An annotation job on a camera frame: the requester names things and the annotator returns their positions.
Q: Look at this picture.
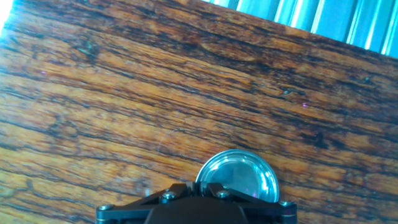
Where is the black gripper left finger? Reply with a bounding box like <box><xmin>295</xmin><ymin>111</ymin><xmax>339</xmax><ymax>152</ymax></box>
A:
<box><xmin>95</xmin><ymin>182</ymin><xmax>196</xmax><ymax>224</ymax></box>

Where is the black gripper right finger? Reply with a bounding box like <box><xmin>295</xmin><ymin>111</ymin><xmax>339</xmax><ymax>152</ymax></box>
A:
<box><xmin>196</xmin><ymin>182</ymin><xmax>298</xmax><ymax>224</ymax></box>

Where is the brown wooden board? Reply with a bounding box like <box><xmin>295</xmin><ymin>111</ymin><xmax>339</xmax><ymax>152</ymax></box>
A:
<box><xmin>0</xmin><ymin>0</ymin><xmax>398</xmax><ymax>224</ymax></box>

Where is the small round steel plate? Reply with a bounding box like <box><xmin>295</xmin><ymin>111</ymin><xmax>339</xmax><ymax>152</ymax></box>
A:
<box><xmin>195</xmin><ymin>149</ymin><xmax>280</xmax><ymax>203</ymax></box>

